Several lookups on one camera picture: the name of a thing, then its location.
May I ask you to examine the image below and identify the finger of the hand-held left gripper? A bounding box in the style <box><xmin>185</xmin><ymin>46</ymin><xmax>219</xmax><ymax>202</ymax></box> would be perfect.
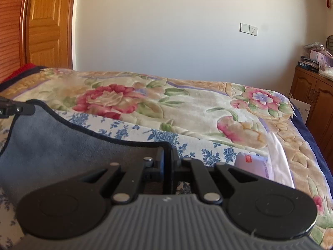
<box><xmin>0</xmin><ymin>96</ymin><xmax>36</xmax><ymax>118</ymax></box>

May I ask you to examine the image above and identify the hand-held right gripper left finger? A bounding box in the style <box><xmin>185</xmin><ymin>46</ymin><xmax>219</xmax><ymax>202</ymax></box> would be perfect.
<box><xmin>77</xmin><ymin>143</ymin><xmax>173</xmax><ymax>205</ymax></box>

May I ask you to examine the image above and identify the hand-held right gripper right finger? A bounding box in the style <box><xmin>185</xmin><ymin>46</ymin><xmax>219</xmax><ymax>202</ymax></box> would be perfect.
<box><xmin>170</xmin><ymin>147</ymin><xmax>258</xmax><ymax>206</ymax></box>

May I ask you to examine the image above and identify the blue-grey towel with dark edge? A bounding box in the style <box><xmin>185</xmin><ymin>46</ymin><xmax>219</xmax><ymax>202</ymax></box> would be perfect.
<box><xmin>0</xmin><ymin>99</ymin><xmax>180</xmax><ymax>202</ymax></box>

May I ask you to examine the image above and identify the red cloth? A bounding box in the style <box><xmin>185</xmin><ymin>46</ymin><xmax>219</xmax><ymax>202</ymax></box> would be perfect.
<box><xmin>2</xmin><ymin>63</ymin><xmax>42</xmax><ymax>83</ymax></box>

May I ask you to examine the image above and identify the blue floral white bedsheet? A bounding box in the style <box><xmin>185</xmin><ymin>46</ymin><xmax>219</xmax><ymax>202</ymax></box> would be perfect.
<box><xmin>0</xmin><ymin>109</ymin><xmax>238</xmax><ymax>250</ymax></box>

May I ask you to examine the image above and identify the floral plush blanket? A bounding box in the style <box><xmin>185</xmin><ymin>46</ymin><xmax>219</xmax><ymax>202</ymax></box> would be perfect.
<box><xmin>0</xmin><ymin>68</ymin><xmax>333</xmax><ymax>250</ymax></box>

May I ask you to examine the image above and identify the white tissue packet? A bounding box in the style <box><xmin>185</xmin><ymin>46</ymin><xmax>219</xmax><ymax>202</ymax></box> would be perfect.
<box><xmin>235</xmin><ymin>153</ymin><xmax>269</xmax><ymax>181</ymax></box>

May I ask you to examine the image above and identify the reddish louvered wardrobe door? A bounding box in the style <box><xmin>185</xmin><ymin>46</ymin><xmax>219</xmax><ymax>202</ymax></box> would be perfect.
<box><xmin>0</xmin><ymin>0</ymin><xmax>29</xmax><ymax>84</ymax></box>

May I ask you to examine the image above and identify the wooden door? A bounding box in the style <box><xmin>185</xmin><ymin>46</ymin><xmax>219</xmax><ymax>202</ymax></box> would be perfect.
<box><xmin>25</xmin><ymin>0</ymin><xmax>78</xmax><ymax>69</ymax></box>

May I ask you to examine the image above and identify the white cloth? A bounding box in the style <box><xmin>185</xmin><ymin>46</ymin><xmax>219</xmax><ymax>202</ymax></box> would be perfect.
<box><xmin>256</xmin><ymin>131</ymin><xmax>296</xmax><ymax>189</ymax></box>

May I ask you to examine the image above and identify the navy blue bed cover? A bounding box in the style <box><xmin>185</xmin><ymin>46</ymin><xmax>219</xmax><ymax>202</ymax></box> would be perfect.
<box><xmin>291</xmin><ymin>104</ymin><xmax>333</xmax><ymax>181</ymax></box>

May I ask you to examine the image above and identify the white cardboard box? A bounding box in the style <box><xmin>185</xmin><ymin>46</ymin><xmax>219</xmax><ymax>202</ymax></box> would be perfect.
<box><xmin>289</xmin><ymin>97</ymin><xmax>312</xmax><ymax>125</ymax></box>

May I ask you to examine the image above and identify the wooden cabinet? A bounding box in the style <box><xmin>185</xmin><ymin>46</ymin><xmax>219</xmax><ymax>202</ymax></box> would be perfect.
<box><xmin>289</xmin><ymin>66</ymin><xmax>333</xmax><ymax>162</ymax></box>

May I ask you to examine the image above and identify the pile of boxes and bags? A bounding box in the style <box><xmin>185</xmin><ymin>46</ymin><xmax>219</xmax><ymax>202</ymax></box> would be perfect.
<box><xmin>297</xmin><ymin>41</ymin><xmax>333</xmax><ymax>81</ymax></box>

